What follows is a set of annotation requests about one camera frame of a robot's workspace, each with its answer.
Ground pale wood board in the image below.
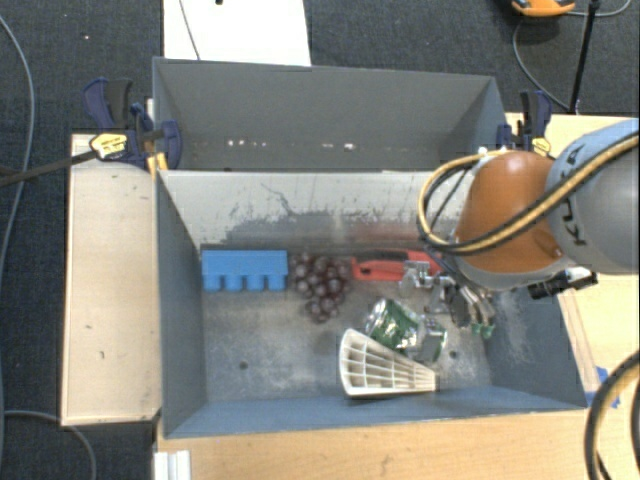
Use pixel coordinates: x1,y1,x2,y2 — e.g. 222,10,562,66
59,132,164,427

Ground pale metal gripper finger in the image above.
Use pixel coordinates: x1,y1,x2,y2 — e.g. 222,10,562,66
423,276,454,315
398,261,434,298

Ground crushed green can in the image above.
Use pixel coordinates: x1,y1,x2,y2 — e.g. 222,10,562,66
363,297,449,364

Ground dark purple toy grapes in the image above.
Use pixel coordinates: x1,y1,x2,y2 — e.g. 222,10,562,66
288,251,352,325

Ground red hand tool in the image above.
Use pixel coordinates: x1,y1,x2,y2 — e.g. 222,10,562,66
349,249,444,283

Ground black cylinder on white bracket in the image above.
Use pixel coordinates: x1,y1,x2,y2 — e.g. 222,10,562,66
527,266,599,300

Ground grey metal bin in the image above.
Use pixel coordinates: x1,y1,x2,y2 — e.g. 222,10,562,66
151,56,589,440

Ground white ribbed cone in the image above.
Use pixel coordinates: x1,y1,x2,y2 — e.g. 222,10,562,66
338,328,439,400

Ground blue notched block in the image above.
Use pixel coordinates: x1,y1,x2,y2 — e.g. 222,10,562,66
200,249,290,293

